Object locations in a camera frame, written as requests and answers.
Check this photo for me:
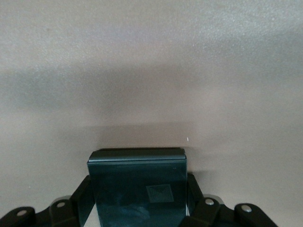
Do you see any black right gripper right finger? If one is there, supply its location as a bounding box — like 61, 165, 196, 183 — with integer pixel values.
179, 173, 279, 227

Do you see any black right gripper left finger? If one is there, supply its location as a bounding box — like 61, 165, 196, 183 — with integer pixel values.
0, 175, 96, 227

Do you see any black phone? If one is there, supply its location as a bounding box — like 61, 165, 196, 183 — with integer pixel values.
87, 147, 189, 227

